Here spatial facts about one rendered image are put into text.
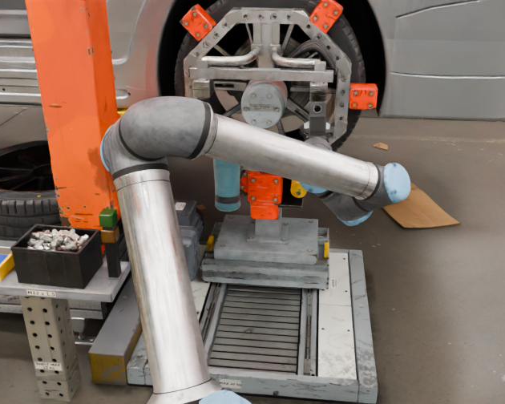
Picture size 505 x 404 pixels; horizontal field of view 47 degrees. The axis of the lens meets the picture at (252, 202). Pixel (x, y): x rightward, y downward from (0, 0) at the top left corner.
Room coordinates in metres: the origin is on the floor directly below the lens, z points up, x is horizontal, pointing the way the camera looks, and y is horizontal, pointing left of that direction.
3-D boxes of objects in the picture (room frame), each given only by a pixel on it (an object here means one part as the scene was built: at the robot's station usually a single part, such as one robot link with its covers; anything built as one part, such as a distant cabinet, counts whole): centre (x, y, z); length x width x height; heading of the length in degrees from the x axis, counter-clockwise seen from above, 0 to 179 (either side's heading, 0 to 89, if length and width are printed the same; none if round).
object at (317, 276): (2.06, -0.06, 0.13); 0.50 x 0.36 x 0.10; 84
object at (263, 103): (1.82, -0.04, 0.85); 0.21 x 0.14 x 0.14; 174
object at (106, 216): (1.39, 0.39, 0.64); 0.04 x 0.04 x 0.04; 84
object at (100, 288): (1.42, 0.59, 0.44); 0.43 x 0.17 x 0.03; 84
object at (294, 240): (2.06, -0.06, 0.32); 0.40 x 0.30 x 0.28; 84
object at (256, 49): (1.78, 0.07, 1.03); 0.19 x 0.18 x 0.11; 174
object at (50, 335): (1.42, 0.62, 0.21); 0.10 x 0.10 x 0.42; 84
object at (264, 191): (1.93, -0.05, 0.48); 0.16 x 0.12 x 0.17; 174
